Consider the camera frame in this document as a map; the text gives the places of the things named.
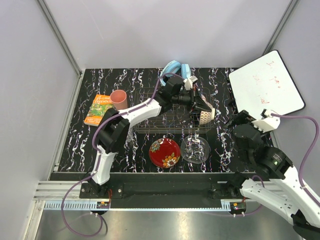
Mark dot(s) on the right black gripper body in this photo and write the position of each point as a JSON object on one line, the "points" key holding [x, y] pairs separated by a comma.
{"points": [[242, 116]]}

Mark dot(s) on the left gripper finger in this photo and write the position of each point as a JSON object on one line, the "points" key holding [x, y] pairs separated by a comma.
{"points": [[199, 103], [197, 109]]}

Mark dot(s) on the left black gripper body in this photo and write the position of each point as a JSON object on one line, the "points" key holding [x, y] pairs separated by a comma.
{"points": [[184, 98]]}

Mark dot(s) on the beige patterned bowl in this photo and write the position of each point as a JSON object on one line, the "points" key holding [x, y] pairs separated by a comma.
{"points": [[206, 117]]}

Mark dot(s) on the clear glass plate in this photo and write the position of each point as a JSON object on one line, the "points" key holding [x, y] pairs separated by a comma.
{"points": [[195, 149]]}

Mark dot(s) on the red floral plate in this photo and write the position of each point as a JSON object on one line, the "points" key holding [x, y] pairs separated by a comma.
{"points": [[164, 153]]}

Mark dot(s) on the pink plastic cup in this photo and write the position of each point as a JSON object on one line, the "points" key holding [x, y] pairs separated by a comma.
{"points": [[119, 99]]}

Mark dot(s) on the blue patterned bowl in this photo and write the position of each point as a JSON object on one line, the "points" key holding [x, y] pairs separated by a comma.
{"points": [[205, 98]]}

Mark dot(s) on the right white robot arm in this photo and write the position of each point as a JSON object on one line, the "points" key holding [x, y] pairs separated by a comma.
{"points": [[301, 205]]}

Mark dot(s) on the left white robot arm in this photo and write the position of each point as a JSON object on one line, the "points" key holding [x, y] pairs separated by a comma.
{"points": [[111, 134]]}

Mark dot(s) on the light blue headphones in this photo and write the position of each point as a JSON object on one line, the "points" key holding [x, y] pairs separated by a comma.
{"points": [[175, 66]]}

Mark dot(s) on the light blue bowl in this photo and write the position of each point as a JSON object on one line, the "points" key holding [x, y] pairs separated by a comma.
{"points": [[165, 78]]}

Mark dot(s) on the white whiteboard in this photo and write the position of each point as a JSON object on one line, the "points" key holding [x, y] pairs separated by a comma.
{"points": [[265, 84]]}

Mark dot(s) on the clear drinking glass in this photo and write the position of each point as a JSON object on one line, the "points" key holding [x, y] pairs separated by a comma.
{"points": [[129, 136]]}

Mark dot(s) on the orange treehouse book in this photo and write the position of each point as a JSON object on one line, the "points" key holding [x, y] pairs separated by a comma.
{"points": [[97, 110]]}

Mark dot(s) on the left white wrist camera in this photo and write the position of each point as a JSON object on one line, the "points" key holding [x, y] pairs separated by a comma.
{"points": [[189, 82]]}

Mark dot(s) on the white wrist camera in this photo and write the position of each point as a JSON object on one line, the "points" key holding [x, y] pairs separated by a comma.
{"points": [[268, 122], [189, 82]]}

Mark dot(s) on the wire dish rack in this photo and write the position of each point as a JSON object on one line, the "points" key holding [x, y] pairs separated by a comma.
{"points": [[175, 121]]}

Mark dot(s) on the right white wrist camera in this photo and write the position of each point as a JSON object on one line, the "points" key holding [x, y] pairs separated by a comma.
{"points": [[268, 122]]}

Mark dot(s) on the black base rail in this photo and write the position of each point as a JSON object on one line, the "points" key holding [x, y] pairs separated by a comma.
{"points": [[158, 190]]}

